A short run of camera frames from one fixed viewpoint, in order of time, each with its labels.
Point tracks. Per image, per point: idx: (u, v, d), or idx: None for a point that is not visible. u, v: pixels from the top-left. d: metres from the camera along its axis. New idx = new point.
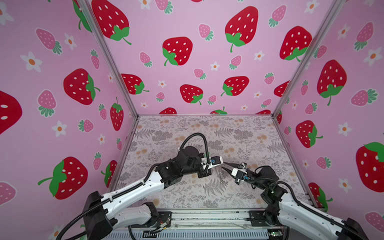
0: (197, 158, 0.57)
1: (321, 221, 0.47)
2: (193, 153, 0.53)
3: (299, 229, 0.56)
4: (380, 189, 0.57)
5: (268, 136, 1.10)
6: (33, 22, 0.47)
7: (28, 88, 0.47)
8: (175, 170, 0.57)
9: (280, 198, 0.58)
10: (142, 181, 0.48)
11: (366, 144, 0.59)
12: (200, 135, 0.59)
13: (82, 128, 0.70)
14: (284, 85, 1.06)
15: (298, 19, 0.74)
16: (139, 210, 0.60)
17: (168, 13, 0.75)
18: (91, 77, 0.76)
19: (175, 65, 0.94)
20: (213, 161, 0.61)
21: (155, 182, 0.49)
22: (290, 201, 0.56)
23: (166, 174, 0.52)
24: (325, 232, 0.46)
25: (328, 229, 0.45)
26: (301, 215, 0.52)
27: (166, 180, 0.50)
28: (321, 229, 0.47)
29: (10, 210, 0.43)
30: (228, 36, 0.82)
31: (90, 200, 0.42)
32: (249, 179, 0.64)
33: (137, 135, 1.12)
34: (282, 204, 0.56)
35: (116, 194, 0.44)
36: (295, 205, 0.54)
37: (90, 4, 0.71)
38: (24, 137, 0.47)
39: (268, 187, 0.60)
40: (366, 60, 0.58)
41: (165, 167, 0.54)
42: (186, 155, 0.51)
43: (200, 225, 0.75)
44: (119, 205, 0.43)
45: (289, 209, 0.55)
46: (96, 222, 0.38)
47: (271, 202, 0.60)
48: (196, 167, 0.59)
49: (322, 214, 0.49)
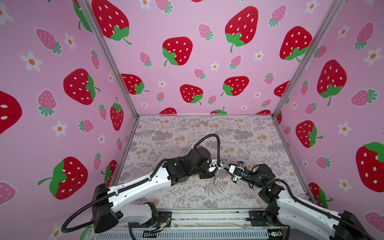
0: (208, 159, 0.62)
1: (318, 216, 0.47)
2: (206, 154, 0.52)
3: (299, 226, 0.56)
4: (380, 189, 0.57)
5: (268, 136, 1.10)
6: (33, 22, 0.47)
7: (28, 88, 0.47)
8: (184, 167, 0.55)
9: (277, 196, 0.58)
10: (149, 177, 0.47)
11: (366, 144, 0.59)
12: (215, 135, 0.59)
13: (82, 128, 0.70)
14: (284, 85, 1.06)
15: (297, 19, 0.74)
16: (142, 209, 0.61)
17: (168, 13, 0.75)
18: (91, 77, 0.76)
19: (175, 65, 0.94)
20: (223, 163, 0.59)
21: (161, 178, 0.47)
22: (287, 198, 0.56)
23: (173, 171, 0.49)
24: (323, 227, 0.46)
25: (325, 223, 0.45)
26: (299, 210, 0.52)
27: (174, 177, 0.48)
28: (320, 224, 0.47)
29: (10, 210, 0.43)
30: (228, 36, 0.82)
31: (98, 191, 0.42)
32: (246, 175, 0.64)
33: (137, 135, 1.12)
34: (280, 202, 0.56)
35: (122, 188, 0.44)
36: (292, 202, 0.54)
37: (90, 4, 0.71)
38: (24, 137, 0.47)
39: (266, 185, 0.59)
40: (366, 60, 0.58)
41: (174, 163, 0.52)
42: (199, 154, 0.50)
43: (200, 224, 0.75)
44: (124, 199, 0.42)
45: (287, 205, 0.55)
46: (100, 214, 0.38)
47: (269, 200, 0.60)
48: (203, 168, 0.59)
49: (318, 209, 0.49)
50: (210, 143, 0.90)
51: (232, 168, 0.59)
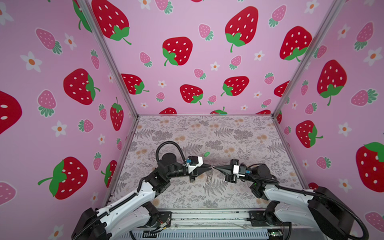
0: (174, 164, 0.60)
1: (296, 196, 0.50)
2: (170, 161, 0.55)
3: (294, 218, 0.55)
4: (380, 189, 0.57)
5: (268, 136, 1.10)
6: (33, 22, 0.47)
7: (28, 88, 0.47)
8: (162, 178, 0.62)
9: (263, 187, 0.62)
10: (136, 192, 0.52)
11: (366, 144, 0.59)
12: (171, 142, 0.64)
13: (82, 128, 0.70)
14: (284, 85, 1.06)
15: (298, 19, 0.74)
16: (135, 215, 0.60)
17: (169, 13, 0.75)
18: (91, 77, 0.76)
19: (175, 65, 0.94)
20: (189, 161, 0.63)
21: (148, 191, 0.53)
22: (272, 187, 0.60)
23: (156, 183, 0.57)
24: (301, 205, 0.49)
25: (302, 201, 0.48)
26: (283, 196, 0.54)
27: (157, 188, 0.55)
28: (298, 202, 0.49)
29: (10, 211, 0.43)
30: (228, 36, 0.82)
31: (85, 216, 0.42)
32: (250, 173, 0.64)
33: (137, 135, 1.12)
34: (267, 193, 0.60)
35: (113, 207, 0.46)
36: (276, 189, 0.57)
37: (90, 4, 0.71)
38: (24, 137, 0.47)
39: (261, 184, 0.61)
40: (366, 60, 0.58)
41: (154, 176, 0.59)
42: (164, 166, 0.54)
43: (200, 224, 0.75)
44: (116, 216, 0.44)
45: (273, 194, 0.58)
46: (96, 236, 0.39)
47: (260, 195, 0.63)
48: (180, 171, 0.61)
49: (296, 189, 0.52)
50: (201, 145, 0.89)
51: (200, 158, 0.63)
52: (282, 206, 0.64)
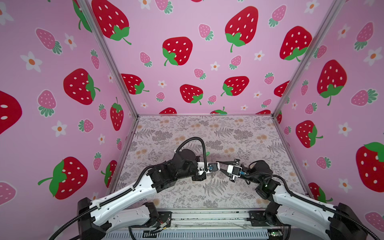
0: (193, 162, 0.59)
1: (314, 209, 0.47)
2: (190, 157, 0.50)
3: (299, 224, 0.55)
4: (380, 189, 0.57)
5: (268, 136, 1.10)
6: (33, 22, 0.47)
7: (28, 87, 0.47)
8: (170, 173, 0.54)
9: (273, 191, 0.58)
10: (132, 187, 0.46)
11: (366, 144, 0.59)
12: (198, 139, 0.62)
13: (82, 128, 0.70)
14: (284, 85, 1.06)
15: (298, 19, 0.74)
16: (137, 212, 0.60)
17: (168, 13, 0.75)
18: (91, 77, 0.76)
19: (175, 65, 0.94)
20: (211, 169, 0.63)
21: (145, 187, 0.47)
22: (283, 193, 0.56)
23: (158, 178, 0.49)
24: (319, 220, 0.46)
25: (320, 216, 0.45)
26: (296, 206, 0.51)
27: (158, 184, 0.47)
28: (315, 216, 0.47)
29: (10, 211, 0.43)
30: (228, 36, 0.82)
31: (80, 206, 0.41)
32: (244, 173, 0.63)
33: (137, 135, 1.12)
34: (276, 197, 0.56)
35: (104, 202, 0.43)
36: (288, 196, 0.54)
37: (90, 4, 0.71)
38: (24, 137, 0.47)
39: (263, 181, 0.59)
40: (366, 60, 0.58)
41: (158, 170, 0.51)
42: (183, 160, 0.49)
43: (200, 224, 0.75)
44: (106, 212, 0.41)
45: (283, 200, 0.55)
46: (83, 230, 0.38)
47: (266, 196, 0.60)
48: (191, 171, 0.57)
49: (314, 202, 0.49)
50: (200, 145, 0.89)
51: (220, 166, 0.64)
52: (285, 209, 0.63)
